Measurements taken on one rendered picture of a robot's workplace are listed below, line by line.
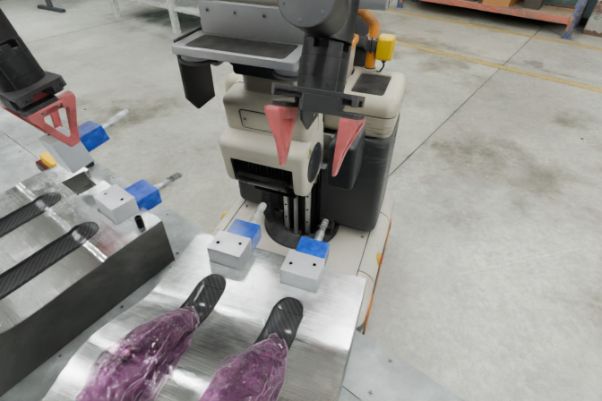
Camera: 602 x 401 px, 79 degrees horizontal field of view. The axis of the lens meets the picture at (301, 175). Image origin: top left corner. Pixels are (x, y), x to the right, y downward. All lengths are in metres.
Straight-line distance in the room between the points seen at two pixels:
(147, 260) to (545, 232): 1.81
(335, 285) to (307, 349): 0.09
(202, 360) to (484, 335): 1.27
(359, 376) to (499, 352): 1.10
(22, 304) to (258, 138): 0.54
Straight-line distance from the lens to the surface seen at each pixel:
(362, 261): 1.28
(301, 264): 0.49
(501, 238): 1.94
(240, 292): 0.50
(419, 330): 1.51
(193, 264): 0.55
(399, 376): 0.52
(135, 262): 0.58
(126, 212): 0.59
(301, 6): 0.37
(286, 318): 0.49
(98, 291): 0.57
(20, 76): 0.60
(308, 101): 0.42
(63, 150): 0.64
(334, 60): 0.43
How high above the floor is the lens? 1.27
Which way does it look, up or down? 38 degrees down
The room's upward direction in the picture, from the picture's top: straight up
